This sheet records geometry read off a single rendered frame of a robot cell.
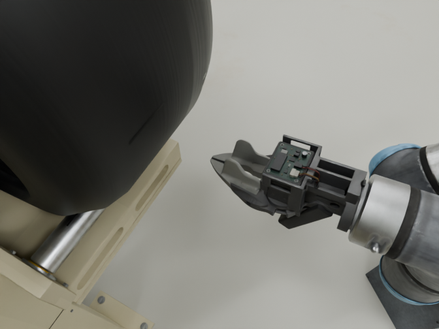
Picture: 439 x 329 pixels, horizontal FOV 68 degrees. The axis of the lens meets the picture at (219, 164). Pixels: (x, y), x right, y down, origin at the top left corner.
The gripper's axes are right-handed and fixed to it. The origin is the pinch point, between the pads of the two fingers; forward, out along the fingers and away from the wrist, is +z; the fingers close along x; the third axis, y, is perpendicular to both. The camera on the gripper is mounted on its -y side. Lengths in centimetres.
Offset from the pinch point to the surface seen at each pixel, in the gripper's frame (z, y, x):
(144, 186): 16.8, -12.6, 3.3
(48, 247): 20.2, -6.2, 21.6
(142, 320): 35, -96, 22
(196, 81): 3.1, 13.0, -2.6
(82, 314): 31, -47, 29
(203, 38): 2.1, 18.5, -4.2
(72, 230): 19.0, -6.8, 17.7
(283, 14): 63, -94, -196
